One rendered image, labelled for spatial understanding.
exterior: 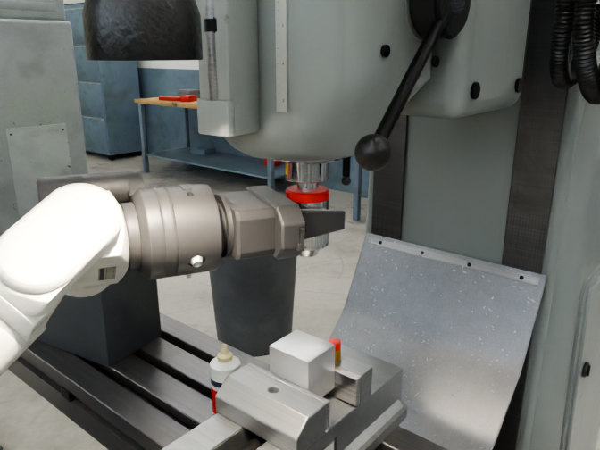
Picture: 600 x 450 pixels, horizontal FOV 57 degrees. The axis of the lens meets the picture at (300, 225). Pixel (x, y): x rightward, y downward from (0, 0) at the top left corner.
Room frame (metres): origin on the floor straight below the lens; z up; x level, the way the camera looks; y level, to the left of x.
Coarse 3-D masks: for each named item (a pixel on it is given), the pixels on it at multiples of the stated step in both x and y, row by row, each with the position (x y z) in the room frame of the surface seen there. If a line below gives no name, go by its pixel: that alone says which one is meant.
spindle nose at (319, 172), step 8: (288, 168) 0.56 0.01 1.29; (296, 168) 0.56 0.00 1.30; (304, 168) 0.55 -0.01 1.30; (312, 168) 0.55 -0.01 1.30; (320, 168) 0.56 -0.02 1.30; (328, 168) 0.57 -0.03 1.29; (288, 176) 0.56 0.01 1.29; (296, 176) 0.56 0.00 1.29; (304, 176) 0.55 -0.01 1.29; (312, 176) 0.55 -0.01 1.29; (320, 176) 0.56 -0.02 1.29; (328, 176) 0.57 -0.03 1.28
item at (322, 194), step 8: (288, 192) 0.57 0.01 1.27; (296, 192) 0.56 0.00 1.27; (304, 192) 0.56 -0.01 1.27; (312, 192) 0.56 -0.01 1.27; (320, 192) 0.56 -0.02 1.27; (328, 192) 0.57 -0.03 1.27; (296, 200) 0.56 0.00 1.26; (304, 200) 0.55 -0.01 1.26; (312, 200) 0.55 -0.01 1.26; (320, 200) 0.56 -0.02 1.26
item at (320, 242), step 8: (328, 200) 0.57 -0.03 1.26; (304, 208) 0.55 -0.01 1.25; (312, 208) 0.55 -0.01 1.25; (320, 208) 0.56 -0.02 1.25; (328, 208) 0.57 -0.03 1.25; (304, 240) 0.55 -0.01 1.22; (312, 240) 0.55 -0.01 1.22; (320, 240) 0.56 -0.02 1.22; (328, 240) 0.57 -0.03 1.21; (304, 248) 0.55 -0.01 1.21; (312, 248) 0.55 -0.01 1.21; (320, 248) 0.56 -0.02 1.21
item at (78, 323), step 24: (120, 288) 0.79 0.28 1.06; (144, 288) 0.84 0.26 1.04; (72, 312) 0.79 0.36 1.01; (96, 312) 0.77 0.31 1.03; (120, 312) 0.79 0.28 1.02; (144, 312) 0.83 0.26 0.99; (48, 336) 0.83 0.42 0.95; (72, 336) 0.80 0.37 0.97; (96, 336) 0.77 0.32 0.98; (120, 336) 0.78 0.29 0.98; (144, 336) 0.83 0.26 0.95; (96, 360) 0.77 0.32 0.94; (120, 360) 0.78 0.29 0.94
